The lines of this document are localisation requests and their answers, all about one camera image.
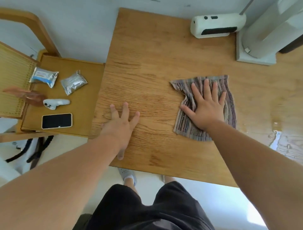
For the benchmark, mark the person's left hand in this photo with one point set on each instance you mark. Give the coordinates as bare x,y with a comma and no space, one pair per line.
118,132

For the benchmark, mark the smartphone with cream case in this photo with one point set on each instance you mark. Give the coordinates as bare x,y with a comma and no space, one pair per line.
56,121

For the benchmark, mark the white exercise machine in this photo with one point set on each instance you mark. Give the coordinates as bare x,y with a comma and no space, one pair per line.
9,165

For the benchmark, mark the striped cleaning cloth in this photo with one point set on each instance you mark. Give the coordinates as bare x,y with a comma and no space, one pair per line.
183,128

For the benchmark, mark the white cylinder appliance square base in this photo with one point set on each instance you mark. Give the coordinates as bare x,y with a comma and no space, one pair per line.
265,38

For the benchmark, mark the person's leg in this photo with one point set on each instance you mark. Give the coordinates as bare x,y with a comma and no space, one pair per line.
131,187
169,180

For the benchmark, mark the person's right leg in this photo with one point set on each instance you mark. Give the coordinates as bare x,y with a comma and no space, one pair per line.
169,180

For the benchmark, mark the silver foil packet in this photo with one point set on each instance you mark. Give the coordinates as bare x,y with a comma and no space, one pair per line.
73,83

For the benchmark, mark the white oblong device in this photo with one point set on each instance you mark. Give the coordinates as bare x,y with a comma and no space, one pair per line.
217,23

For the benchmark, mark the brown spray bottle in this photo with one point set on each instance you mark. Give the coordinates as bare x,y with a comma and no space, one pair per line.
34,98

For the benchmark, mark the white controller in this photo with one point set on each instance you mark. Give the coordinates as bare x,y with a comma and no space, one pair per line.
55,103

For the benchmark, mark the blue white wipes packet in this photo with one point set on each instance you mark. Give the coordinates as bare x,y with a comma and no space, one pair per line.
43,77

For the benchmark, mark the black stool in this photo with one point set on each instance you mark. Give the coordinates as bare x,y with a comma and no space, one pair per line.
81,222

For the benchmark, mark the person's left leg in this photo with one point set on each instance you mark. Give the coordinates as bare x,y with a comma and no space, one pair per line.
131,187

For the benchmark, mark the grey left shoe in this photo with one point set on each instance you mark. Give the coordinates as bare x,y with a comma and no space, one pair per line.
125,173

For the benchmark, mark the person's left forearm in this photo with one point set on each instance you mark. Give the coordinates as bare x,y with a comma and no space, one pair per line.
59,184

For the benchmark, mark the wooden rattan chair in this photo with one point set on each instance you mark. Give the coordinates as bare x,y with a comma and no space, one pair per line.
82,113

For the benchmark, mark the black shorts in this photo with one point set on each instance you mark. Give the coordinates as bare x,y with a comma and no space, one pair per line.
153,213

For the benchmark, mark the person's right hand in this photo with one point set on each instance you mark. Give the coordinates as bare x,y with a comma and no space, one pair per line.
208,111

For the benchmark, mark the person's right forearm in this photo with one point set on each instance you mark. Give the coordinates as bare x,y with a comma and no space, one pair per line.
260,170

